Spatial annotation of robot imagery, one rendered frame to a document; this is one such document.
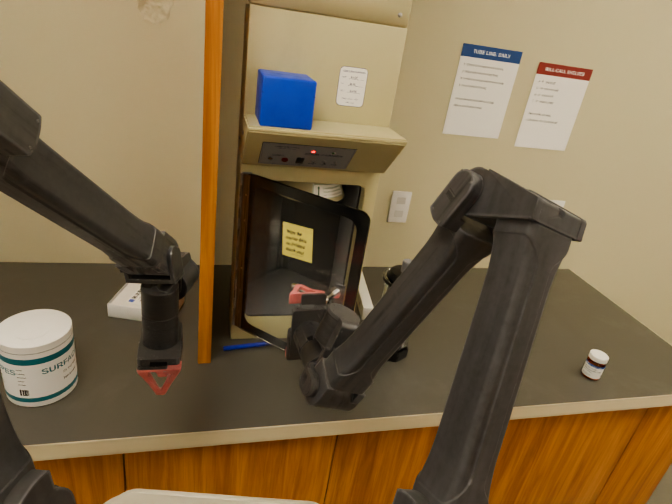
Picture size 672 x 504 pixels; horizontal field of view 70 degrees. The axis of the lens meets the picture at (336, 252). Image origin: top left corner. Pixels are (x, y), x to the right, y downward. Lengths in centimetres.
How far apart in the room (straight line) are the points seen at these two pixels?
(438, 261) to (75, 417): 80
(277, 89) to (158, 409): 68
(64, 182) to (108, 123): 95
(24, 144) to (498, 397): 48
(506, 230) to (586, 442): 115
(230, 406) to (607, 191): 161
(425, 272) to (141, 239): 38
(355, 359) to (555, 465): 101
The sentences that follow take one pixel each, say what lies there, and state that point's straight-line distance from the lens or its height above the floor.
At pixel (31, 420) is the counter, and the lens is 114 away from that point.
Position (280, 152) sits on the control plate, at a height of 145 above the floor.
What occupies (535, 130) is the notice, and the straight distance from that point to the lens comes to 183.
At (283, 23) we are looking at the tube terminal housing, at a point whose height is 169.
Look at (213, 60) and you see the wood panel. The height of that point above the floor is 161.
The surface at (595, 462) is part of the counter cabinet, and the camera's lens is 171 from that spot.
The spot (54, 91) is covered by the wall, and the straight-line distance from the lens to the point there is 152.
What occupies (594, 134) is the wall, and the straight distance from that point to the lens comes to 199.
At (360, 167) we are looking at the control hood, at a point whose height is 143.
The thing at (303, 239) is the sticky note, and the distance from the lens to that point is 100.
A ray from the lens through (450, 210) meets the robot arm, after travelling 55.
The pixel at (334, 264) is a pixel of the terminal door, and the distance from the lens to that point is 98.
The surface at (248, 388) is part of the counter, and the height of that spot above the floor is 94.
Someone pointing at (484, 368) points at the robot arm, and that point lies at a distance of 51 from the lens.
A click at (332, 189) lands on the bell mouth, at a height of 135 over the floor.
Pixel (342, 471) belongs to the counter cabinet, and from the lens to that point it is 127.
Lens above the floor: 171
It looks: 26 degrees down
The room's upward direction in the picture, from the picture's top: 9 degrees clockwise
